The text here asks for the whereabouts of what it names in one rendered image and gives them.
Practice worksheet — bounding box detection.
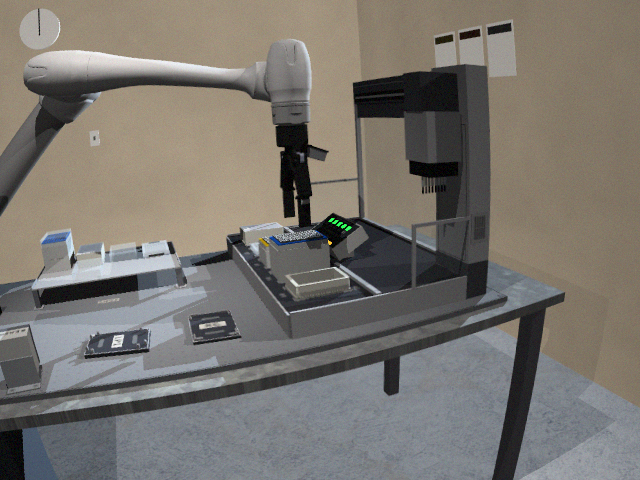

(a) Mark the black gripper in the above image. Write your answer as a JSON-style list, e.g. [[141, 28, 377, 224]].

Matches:
[[276, 124, 312, 228]]

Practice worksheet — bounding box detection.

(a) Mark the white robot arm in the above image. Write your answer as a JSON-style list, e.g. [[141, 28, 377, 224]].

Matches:
[[0, 39, 311, 217]]

